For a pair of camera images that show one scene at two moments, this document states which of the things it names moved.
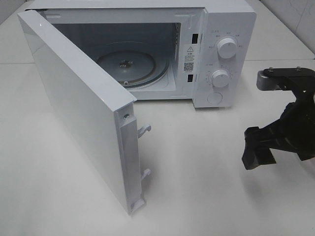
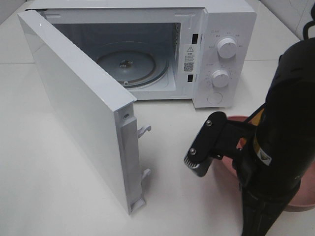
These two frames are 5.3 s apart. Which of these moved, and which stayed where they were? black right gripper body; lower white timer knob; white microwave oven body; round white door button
Moved: black right gripper body
Stayed: lower white timer knob; round white door button; white microwave oven body
